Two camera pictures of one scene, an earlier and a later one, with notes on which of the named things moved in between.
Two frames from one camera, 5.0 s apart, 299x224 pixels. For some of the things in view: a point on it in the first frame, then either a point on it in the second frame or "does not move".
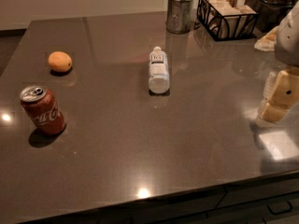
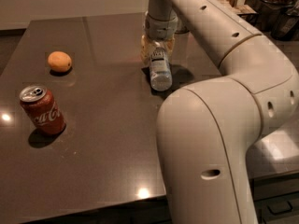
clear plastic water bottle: [159, 81] does not move
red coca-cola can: [43, 110] does not move
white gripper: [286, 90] to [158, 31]
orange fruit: [60, 62] does not move
